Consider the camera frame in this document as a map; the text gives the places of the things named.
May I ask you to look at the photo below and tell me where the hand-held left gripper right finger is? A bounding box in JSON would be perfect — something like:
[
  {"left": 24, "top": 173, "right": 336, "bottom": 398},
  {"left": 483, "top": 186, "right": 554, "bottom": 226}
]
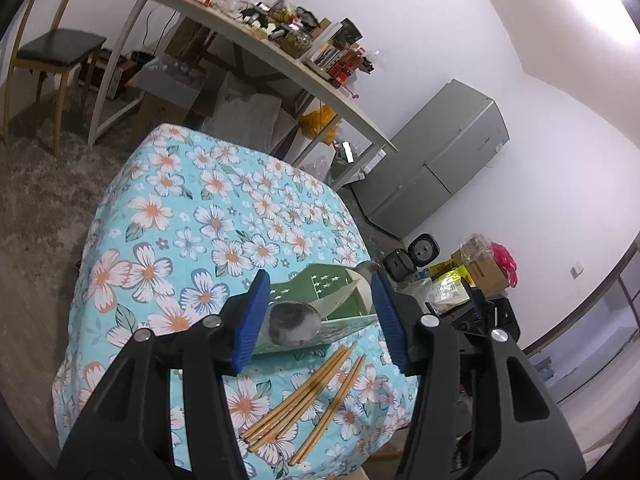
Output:
[{"left": 371, "top": 265, "right": 586, "bottom": 480}]

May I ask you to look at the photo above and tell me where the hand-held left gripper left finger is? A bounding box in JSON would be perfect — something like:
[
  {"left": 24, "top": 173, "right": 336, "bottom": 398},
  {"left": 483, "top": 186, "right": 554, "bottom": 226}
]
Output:
[{"left": 57, "top": 269, "right": 272, "bottom": 480}]

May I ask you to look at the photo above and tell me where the green utensil holder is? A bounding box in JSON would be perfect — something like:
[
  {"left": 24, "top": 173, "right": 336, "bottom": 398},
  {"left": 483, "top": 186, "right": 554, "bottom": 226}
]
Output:
[{"left": 251, "top": 264, "right": 383, "bottom": 358}]

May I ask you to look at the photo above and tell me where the bundle of wooden chopsticks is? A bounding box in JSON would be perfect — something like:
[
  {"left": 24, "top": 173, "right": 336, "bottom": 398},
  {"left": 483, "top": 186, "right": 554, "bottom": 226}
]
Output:
[{"left": 241, "top": 341, "right": 367, "bottom": 466}]

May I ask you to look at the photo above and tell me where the yellow white rice sack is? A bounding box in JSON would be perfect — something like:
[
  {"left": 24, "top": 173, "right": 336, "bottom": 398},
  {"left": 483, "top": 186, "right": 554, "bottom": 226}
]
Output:
[{"left": 427, "top": 265, "right": 473, "bottom": 313}]

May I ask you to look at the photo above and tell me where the black rice cooker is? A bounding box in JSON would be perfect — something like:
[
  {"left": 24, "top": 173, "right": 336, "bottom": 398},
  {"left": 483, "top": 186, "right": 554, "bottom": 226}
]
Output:
[{"left": 382, "top": 232, "right": 442, "bottom": 282}]

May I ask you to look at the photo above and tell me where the large open cardboard box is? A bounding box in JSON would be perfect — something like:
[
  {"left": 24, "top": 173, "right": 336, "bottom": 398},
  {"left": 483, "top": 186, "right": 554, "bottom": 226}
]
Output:
[{"left": 450, "top": 247, "right": 507, "bottom": 297}]

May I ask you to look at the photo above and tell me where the crumpled clear plastic bag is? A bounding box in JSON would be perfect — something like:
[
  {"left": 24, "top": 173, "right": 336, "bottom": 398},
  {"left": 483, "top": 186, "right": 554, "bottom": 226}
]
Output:
[{"left": 457, "top": 234, "right": 493, "bottom": 266}]

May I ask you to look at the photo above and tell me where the floral blue blanket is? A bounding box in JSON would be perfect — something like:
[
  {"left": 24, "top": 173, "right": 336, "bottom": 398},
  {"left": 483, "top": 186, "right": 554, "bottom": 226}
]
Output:
[{"left": 52, "top": 122, "right": 421, "bottom": 480}]

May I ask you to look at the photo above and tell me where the pink plastic bag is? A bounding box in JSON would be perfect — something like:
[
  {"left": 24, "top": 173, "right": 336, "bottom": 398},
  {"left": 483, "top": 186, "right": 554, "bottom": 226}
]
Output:
[{"left": 490, "top": 241, "right": 519, "bottom": 287}]

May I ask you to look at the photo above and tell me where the silver refrigerator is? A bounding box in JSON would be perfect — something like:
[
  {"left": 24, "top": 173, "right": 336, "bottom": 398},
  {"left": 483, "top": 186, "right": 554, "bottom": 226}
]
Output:
[{"left": 350, "top": 79, "right": 511, "bottom": 241}]

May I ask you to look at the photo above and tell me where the yellow plastic bag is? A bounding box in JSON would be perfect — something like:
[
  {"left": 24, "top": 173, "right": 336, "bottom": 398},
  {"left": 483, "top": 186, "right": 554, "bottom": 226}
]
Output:
[{"left": 299, "top": 102, "right": 343, "bottom": 141}]

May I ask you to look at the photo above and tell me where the brown carton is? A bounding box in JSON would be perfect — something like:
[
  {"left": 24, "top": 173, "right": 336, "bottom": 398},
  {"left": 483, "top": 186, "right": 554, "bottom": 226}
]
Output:
[{"left": 137, "top": 55, "right": 211, "bottom": 121}]

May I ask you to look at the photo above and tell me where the glass jar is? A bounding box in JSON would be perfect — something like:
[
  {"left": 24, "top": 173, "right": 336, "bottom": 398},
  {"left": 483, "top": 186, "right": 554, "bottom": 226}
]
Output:
[{"left": 282, "top": 27, "right": 313, "bottom": 59}]

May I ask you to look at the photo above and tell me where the dark storage box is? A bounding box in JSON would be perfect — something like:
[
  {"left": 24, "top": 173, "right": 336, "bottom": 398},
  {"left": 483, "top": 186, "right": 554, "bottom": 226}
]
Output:
[{"left": 79, "top": 49, "right": 132, "bottom": 102}]

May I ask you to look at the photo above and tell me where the long grey table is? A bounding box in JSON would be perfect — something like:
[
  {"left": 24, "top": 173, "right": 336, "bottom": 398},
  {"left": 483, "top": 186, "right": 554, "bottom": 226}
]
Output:
[{"left": 87, "top": 0, "right": 398, "bottom": 191}]

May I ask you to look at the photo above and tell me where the wooden chair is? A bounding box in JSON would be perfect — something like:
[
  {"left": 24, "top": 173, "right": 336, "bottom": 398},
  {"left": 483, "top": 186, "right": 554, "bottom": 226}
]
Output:
[{"left": 0, "top": 0, "right": 108, "bottom": 156}]

